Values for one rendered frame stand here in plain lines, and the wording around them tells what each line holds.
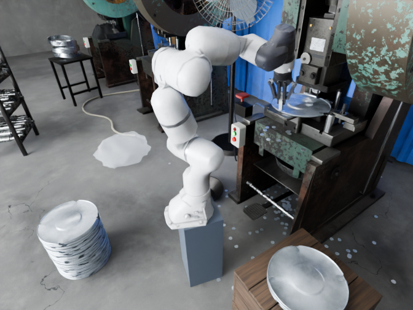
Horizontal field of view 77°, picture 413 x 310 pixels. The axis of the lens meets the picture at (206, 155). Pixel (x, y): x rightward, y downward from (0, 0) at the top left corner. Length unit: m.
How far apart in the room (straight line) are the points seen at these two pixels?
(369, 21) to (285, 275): 0.89
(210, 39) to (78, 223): 1.12
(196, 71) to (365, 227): 1.56
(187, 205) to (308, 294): 0.55
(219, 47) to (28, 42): 6.80
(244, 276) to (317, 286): 0.27
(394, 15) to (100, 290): 1.63
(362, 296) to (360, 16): 0.94
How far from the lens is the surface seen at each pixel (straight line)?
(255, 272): 1.16
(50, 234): 1.54
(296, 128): 1.42
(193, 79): 0.72
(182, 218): 1.14
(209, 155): 0.90
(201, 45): 0.79
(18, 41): 7.44
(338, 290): 1.17
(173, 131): 0.85
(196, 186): 1.04
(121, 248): 1.73
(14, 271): 1.92
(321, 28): 1.37
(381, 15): 0.90
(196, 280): 1.49
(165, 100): 0.78
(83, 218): 1.54
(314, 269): 1.18
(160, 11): 2.31
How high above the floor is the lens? 1.33
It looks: 34 degrees down
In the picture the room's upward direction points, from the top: 2 degrees counter-clockwise
